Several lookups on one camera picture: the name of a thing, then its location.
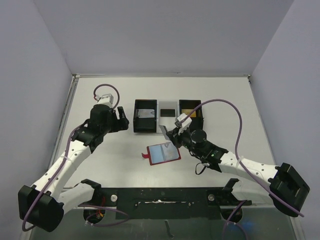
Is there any silver VIP card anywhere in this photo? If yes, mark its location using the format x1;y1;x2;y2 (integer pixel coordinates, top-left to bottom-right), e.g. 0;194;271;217
159;125;170;141

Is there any red leather card holder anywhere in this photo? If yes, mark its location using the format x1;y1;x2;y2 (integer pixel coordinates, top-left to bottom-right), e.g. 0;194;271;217
141;143;182;166

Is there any silver magnetic stripe card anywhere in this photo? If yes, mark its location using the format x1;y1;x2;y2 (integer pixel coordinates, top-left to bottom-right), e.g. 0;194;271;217
137;108;156;119

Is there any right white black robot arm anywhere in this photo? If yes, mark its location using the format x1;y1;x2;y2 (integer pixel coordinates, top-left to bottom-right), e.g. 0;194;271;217
163;128;310;217

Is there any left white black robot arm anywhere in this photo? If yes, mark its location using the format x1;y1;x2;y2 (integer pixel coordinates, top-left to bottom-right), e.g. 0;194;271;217
18;104;129;232

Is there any black card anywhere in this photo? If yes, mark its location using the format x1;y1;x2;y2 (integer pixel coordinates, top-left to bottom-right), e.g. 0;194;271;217
160;108;176;118

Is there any gold VIP card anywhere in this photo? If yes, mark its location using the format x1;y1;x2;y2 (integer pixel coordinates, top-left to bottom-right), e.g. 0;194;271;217
181;109;197;118

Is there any left black bin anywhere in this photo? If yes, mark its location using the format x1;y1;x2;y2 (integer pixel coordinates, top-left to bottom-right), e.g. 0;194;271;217
133;99;157;134

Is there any black bin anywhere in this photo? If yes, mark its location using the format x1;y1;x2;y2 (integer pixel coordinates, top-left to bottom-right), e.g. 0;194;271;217
178;99;204;132
133;99;157;134

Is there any white middle bin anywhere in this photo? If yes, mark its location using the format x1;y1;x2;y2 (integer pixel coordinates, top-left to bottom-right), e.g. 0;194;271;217
156;100;179;134

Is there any right black bin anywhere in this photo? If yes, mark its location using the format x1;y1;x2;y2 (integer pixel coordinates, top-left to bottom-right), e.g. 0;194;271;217
178;99;204;132

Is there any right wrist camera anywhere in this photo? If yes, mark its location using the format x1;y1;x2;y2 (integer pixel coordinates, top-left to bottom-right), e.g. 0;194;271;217
174;113;192;135

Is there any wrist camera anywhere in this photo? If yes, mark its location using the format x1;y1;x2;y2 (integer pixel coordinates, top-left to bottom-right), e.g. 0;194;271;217
174;113;192;135
97;93;114;108

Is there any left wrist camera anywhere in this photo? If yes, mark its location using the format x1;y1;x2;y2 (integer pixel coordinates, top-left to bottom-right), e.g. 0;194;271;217
97;93;114;108

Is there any short black cable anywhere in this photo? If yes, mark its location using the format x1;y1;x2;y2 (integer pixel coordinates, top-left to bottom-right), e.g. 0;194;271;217
194;162;210;176

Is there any aluminium left rail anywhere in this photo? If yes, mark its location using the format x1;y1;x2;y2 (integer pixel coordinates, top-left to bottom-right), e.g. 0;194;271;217
46;74;80;170

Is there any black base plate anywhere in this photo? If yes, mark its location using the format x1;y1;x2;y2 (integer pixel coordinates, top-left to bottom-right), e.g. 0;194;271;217
87;187;240;220

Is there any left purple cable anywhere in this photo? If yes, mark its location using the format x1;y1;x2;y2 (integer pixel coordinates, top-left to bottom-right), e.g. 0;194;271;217
21;83;131;231

